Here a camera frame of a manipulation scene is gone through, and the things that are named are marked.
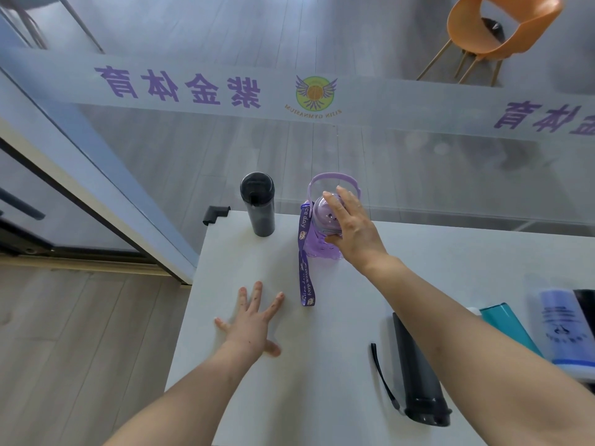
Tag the person's right hand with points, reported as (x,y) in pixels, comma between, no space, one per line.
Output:
(358,236)

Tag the person's left hand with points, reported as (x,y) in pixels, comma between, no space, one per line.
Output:
(251,327)

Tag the person's left thumb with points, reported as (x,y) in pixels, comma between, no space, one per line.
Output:
(273,349)

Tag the person's right thumb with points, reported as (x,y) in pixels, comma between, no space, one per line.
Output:
(333,239)

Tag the person's left middle finger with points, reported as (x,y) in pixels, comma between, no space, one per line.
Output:
(257,298)

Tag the person's right middle finger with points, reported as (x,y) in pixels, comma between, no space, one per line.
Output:
(349,198)

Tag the person's left little finger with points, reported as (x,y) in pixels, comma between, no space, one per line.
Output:
(223,325)

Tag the person's left forearm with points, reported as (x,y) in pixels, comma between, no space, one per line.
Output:
(195,399)

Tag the person's right forearm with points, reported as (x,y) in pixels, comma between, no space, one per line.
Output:
(469,362)

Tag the black thermos bottle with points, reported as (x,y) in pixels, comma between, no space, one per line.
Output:
(259,204)

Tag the black table corner guard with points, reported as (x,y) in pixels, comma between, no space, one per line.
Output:
(214,214)

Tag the frosted glass banner strip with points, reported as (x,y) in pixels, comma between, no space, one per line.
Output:
(279,92)

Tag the teal bottle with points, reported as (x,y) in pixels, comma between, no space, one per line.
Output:
(509,327)

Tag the orange chair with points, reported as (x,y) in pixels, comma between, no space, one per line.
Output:
(469,23)

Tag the translucent white blue bottle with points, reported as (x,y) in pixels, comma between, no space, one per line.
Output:
(565,332)

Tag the grey chair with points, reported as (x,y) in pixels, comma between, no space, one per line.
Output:
(42,16)

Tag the glass door with frame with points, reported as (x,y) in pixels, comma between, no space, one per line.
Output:
(69,181)

